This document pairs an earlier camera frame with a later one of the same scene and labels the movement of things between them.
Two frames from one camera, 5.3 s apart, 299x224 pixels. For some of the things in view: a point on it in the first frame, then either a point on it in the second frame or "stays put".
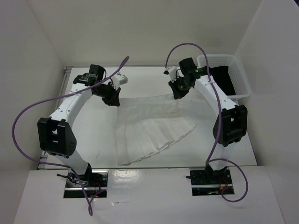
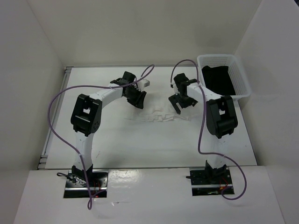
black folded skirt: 221,74 stays put
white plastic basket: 240,83 stays put
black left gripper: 113,100 -> 138,102
